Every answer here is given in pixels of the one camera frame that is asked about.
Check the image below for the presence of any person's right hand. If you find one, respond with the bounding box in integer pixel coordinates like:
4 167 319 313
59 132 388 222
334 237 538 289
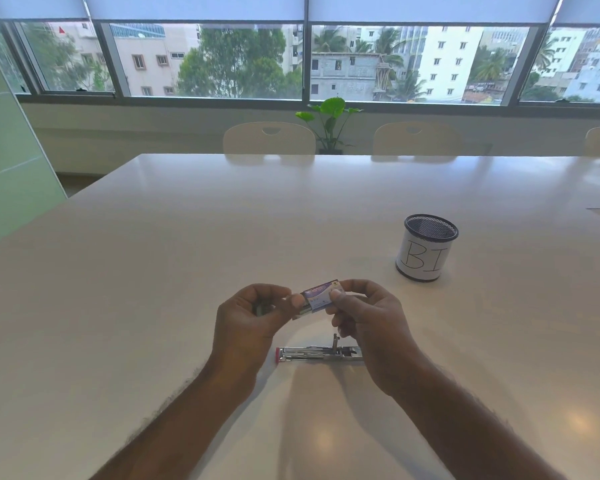
329 279 426 398

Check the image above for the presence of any person's left hand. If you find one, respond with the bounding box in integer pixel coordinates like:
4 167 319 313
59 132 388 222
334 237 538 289
211 283 306 381

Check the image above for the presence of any small purple staple box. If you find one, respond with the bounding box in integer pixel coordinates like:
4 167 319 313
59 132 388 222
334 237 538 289
294 279 342 318

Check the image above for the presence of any person's right forearm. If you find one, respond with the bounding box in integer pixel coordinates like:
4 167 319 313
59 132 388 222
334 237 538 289
389 356 568 480

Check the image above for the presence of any person's left forearm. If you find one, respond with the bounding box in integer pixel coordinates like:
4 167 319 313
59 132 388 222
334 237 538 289
89 351 260 480

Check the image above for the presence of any open metal stapler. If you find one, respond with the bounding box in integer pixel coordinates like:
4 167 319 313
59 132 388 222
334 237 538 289
275 333 365 365

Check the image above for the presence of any black mesh pen holder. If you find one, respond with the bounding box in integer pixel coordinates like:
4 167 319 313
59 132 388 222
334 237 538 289
395 214 459 283

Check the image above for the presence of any green potted plant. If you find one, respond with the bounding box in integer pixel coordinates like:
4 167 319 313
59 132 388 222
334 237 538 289
295 97 364 155

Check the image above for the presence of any white roller blind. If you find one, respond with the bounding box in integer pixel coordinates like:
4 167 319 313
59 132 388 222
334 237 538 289
84 0 306 23
309 0 563 25
555 0 600 26
0 0 90 21

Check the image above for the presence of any green glass partition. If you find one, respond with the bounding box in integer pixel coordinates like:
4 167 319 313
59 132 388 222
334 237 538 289
0 26 69 252

